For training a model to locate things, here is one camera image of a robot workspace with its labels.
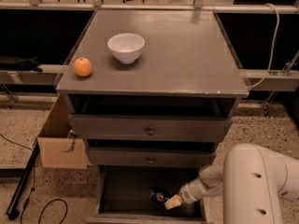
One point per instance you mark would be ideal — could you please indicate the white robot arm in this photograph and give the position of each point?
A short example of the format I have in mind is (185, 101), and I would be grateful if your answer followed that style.
(251, 182)

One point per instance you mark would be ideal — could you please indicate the grey drawer cabinet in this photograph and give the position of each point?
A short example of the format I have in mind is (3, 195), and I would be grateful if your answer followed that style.
(185, 68)

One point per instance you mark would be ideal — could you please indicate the metal railing frame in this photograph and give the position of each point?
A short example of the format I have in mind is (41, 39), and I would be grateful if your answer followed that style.
(149, 3)

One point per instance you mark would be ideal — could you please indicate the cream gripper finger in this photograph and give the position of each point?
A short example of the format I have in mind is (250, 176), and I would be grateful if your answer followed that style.
(173, 202)

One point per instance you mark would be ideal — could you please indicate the grey drawer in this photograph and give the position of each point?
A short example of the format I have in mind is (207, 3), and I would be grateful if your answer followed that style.
(150, 128)
(124, 197)
(150, 153)

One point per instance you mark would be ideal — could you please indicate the orange fruit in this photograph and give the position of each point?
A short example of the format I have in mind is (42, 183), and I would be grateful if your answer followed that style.
(83, 67)

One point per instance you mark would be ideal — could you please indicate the black bag on shelf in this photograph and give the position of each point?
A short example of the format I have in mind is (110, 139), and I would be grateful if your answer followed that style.
(11, 63)

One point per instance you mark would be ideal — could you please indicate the grey top drawer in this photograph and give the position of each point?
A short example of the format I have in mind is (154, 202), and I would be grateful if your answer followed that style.
(150, 128)

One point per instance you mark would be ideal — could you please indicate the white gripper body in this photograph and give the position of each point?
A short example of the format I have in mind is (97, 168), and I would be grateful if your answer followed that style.
(187, 193)

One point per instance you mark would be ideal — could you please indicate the grey bottom drawer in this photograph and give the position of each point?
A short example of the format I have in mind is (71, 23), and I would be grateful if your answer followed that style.
(124, 197)

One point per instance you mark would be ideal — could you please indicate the white ceramic bowl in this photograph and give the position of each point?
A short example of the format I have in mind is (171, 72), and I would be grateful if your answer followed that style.
(126, 48)

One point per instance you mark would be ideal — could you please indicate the grey middle drawer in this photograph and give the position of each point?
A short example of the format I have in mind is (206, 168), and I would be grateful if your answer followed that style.
(150, 153)

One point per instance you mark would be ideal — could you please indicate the cardboard box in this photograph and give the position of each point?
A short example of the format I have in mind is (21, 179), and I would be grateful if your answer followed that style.
(59, 146)

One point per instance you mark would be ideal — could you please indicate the black bar on floor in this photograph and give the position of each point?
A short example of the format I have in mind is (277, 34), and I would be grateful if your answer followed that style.
(12, 211)

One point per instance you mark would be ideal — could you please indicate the blue pepsi can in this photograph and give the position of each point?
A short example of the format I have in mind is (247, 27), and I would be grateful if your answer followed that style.
(160, 196)

